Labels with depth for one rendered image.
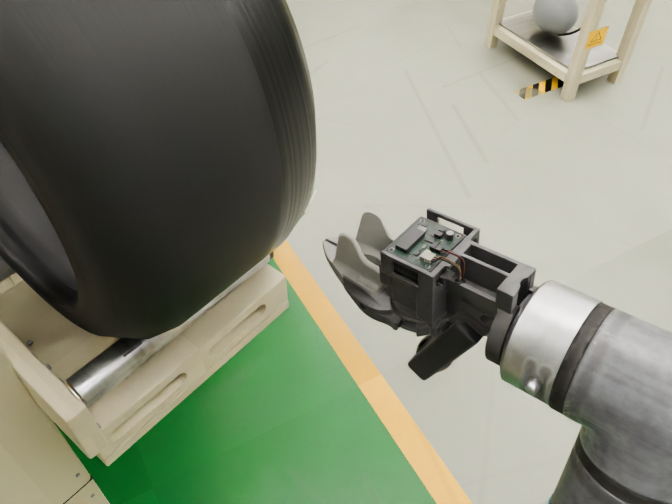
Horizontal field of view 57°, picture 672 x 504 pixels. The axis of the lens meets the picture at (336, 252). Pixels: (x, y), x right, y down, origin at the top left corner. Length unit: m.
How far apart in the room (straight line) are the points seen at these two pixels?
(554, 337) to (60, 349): 0.77
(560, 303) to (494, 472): 1.33
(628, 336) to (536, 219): 1.95
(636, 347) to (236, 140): 0.37
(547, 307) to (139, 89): 0.36
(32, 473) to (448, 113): 2.30
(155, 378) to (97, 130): 0.45
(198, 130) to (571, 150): 2.34
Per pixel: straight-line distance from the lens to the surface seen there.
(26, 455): 0.99
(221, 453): 1.79
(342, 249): 0.57
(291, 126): 0.63
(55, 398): 0.81
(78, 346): 1.03
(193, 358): 0.91
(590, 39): 2.96
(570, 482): 0.53
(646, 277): 2.35
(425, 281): 0.49
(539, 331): 0.48
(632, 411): 0.47
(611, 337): 0.47
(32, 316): 1.10
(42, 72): 0.53
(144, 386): 0.89
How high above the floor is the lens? 1.59
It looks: 47 degrees down
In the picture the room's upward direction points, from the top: straight up
